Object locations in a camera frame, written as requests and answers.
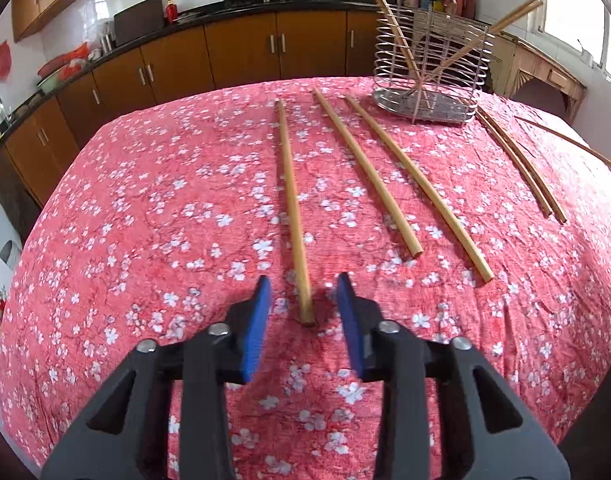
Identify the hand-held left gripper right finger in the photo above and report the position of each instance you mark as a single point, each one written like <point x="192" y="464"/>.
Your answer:
<point x="353" y="330"/>

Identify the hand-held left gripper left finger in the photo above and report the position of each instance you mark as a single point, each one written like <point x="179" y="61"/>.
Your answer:
<point x="255" y="330"/>

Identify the white mug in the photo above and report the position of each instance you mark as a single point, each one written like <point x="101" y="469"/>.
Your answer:
<point x="588" y="59"/>

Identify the cream wooden side table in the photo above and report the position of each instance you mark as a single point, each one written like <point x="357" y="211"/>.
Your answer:
<point x="540" y="67"/>

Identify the red floral tablecloth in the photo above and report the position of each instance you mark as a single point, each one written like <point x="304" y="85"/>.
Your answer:
<point x="160" y="240"/>

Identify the sliding glass window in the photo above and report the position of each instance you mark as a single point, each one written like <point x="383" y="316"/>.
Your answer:
<point x="575" y="5"/>

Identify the dark red bottle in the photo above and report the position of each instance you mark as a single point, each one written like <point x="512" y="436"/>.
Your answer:
<point x="470" y="2"/>

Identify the wooden base cabinets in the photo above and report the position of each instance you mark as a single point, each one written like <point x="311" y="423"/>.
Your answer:
<point x="185" y="65"/>

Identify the black kitchen countertop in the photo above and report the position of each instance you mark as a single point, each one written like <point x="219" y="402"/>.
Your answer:
<point x="195" y="17"/>

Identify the green basin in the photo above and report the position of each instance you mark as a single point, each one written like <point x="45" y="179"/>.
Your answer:
<point x="47" y="85"/>

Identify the steel cup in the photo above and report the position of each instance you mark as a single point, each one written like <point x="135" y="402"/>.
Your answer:
<point x="108" y="37"/>

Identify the red plastic bag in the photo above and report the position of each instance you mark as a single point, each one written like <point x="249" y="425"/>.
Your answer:
<point x="67" y="60"/>
<point x="0" y="60"/>

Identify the small red bottle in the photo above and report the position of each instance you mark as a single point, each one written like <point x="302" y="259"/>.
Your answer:
<point x="172" y="11"/>

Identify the dark cutting board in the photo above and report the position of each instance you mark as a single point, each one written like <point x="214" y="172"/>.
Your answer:
<point x="139" y="20"/>

